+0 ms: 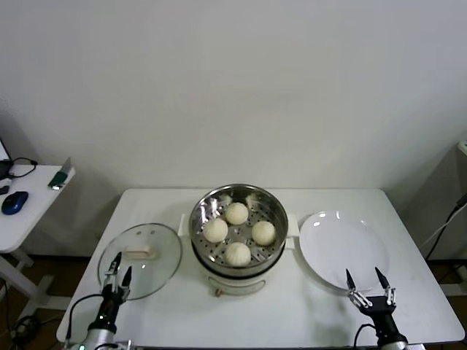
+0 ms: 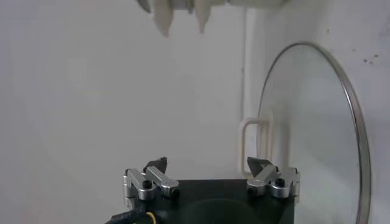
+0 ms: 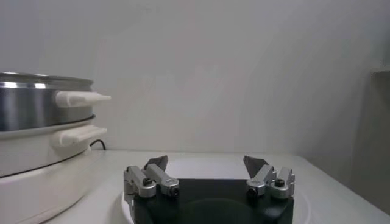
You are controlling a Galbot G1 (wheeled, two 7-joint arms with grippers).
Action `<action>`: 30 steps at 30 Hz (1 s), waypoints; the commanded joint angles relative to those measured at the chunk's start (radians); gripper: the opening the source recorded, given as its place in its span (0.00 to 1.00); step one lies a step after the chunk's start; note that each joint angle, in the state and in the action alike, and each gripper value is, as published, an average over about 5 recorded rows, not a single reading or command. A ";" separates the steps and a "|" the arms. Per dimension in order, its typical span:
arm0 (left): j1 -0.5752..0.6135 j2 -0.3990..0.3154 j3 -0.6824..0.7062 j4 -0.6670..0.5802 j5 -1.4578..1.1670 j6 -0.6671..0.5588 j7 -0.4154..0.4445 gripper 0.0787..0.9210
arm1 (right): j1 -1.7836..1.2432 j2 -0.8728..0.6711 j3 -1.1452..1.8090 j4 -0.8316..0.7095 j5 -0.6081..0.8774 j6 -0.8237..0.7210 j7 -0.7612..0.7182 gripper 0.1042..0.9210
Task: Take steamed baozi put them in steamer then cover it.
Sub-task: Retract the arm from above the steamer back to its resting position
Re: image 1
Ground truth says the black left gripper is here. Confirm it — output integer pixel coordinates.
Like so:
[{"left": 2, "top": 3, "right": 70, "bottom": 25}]
[{"left": 96, "top": 251, "right": 134, "bottom": 328}]

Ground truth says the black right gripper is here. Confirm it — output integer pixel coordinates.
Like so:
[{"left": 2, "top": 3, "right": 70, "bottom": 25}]
[{"left": 344, "top": 267, "right": 398, "bottom": 338}]

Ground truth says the glass lid with cream handle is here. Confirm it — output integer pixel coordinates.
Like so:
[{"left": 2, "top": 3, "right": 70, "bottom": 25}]
[{"left": 97, "top": 222, "right": 183, "bottom": 300}]

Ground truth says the white steamed baozi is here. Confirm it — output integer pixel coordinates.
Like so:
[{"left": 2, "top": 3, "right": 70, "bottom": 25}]
[
  {"left": 224, "top": 241, "right": 252, "bottom": 267},
  {"left": 224, "top": 202, "right": 250, "bottom": 226},
  {"left": 203, "top": 218, "right": 230, "bottom": 244},
  {"left": 251, "top": 220, "right": 277, "bottom": 246}
]

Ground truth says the stainless steel steamer basket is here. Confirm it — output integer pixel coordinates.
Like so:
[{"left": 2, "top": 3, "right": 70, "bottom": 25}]
[{"left": 178, "top": 184, "right": 300, "bottom": 276}]

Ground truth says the white round plate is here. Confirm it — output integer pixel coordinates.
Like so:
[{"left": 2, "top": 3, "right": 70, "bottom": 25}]
[{"left": 299, "top": 210, "right": 390, "bottom": 292}]

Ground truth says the white side table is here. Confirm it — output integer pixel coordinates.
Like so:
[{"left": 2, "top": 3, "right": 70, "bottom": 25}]
[{"left": 0, "top": 164, "right": 77, "bottom": 322}]

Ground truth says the dark green flat device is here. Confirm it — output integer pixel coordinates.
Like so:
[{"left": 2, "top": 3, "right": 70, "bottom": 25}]
[{"left": 48, "top": 157, "right": 74, "bottom": 191}]

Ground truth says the cream electric pot base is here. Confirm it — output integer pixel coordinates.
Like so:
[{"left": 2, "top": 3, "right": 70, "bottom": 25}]
[{"left": 180, "top": 233, "right": 298, "bottom": 298}]

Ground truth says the blue computer mouse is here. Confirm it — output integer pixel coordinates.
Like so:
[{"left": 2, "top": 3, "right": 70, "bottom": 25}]
[{"left": 1, "top": 190, "right": 30, "bottom": 216}]

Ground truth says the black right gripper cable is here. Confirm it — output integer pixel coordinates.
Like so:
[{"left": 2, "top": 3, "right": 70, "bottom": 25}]
[{"left": 352, "top": 322, "right": 377, "bottom": 350}]

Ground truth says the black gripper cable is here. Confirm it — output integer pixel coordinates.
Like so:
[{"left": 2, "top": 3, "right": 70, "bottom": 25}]
[
  {"left": 352, "top": 322, "right": 377, "bottom": 350},
  {"left": 65, "top": 294, "right": 105, "bottom": 342}
]

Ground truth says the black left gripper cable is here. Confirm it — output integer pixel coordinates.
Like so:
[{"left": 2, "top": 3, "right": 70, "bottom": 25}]
[{"left": 65, "top": 294, "right": 105, "bottom": 342}]

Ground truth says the white power cable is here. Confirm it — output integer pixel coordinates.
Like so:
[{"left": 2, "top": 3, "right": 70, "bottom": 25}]
[{"left": 422, "top": 207, "right": 461, "bottom": 252}]

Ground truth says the black floor cable bundle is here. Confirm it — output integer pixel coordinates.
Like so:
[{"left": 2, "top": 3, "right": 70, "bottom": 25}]
[{"left": 10, "top": 313, "right": 65, "bottom": 343}]

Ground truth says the black plug with cable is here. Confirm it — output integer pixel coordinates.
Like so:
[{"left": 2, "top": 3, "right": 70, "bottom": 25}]
[{"left": 452, "top": 192, "right": 467, "bottom": 219}]

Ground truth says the black looped cable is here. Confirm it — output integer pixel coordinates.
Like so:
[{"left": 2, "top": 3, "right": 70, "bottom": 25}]
[{"left": 7, "top": 157, "right": 39, "bottom": 179}]

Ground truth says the laptop with black frame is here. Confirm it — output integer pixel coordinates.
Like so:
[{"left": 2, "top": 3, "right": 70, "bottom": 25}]
[{"left": 0, "top": 135, "right": 12, "bottom": 180}]

